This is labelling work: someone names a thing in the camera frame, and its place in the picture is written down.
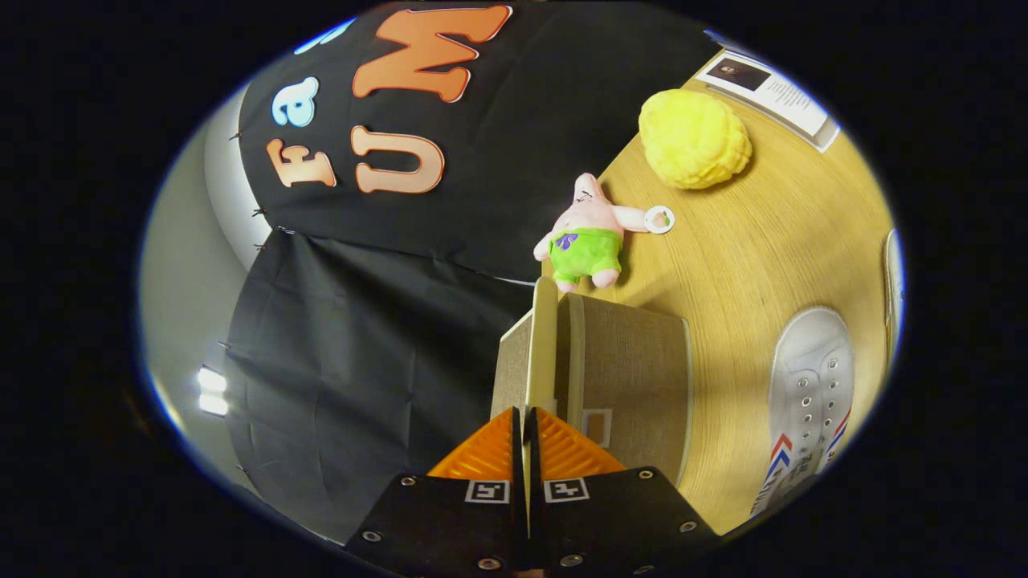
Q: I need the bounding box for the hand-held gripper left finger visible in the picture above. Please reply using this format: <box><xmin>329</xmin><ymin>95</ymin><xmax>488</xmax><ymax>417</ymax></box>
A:
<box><xmin>345</xmin><ymin>406</ymin><xmax>527</xmax><ymax>578</ymax></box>

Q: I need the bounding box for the black backdrop cloth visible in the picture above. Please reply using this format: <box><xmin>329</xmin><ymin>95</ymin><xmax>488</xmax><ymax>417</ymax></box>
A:
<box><xmin>225</xmin><ymin>0</ymin><xmax>724</xmax><ymax>547</ymax></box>

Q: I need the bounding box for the beige fabric storage box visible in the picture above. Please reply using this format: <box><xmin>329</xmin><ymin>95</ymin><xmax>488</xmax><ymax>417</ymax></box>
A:
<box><xmin>490</xmin><ymin>277</ymin><xmax>693</xmax><ymax>490</ymax></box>

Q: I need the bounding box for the yellow plush toy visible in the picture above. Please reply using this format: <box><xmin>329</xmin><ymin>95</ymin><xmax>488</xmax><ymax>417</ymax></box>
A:
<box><xmin>638</xmin><ymin>88</ymin><xmax>753</xmax><ymax>190</ymax></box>

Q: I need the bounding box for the pink star plush toy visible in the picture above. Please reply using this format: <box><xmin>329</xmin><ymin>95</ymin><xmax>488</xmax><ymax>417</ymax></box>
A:
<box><xmin>534</xmin><ymin>173</ymin><xmax>675</xmax><ymax>294</ymax></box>

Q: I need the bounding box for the white canvas shoe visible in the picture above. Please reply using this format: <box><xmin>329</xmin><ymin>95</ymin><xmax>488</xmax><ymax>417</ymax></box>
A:
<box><xmin>749</xmin><ymin>307</ymin><xmax>855</xmax><ymax>519</ymax></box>
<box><xmin>882</xmin><ymin>229</ymin><xmax>907</xmax><ymax>354</ymax></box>

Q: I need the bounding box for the white book with dark photo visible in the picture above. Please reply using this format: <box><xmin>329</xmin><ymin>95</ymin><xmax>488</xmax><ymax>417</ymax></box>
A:
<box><xmin>695</xmin><ymin>50</ymin><xmax>842</xmax><ymax>153</ymax></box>

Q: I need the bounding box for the ceiling light panel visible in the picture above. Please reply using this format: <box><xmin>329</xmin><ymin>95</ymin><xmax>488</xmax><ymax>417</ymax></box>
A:
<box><xmin>197</xmin><ymin>367</ymin><xmax>230</xmax><ymax>418</ymax></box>

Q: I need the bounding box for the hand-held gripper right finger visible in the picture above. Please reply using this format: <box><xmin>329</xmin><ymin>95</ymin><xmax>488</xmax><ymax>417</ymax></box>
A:
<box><xmin>526</xmin><ymin>406</ymin><xmax>720</xmax><ymax>578</ymax></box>

